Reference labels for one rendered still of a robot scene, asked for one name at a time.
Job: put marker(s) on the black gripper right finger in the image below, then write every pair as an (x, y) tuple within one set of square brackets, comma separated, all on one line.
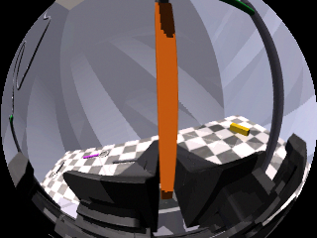
[(197, 181)]

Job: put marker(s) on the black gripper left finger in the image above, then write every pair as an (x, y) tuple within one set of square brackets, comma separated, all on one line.
[(136, 188)]

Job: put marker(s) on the orange handle with grey loop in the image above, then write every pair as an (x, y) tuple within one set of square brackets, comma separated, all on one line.
[(167, 65)]

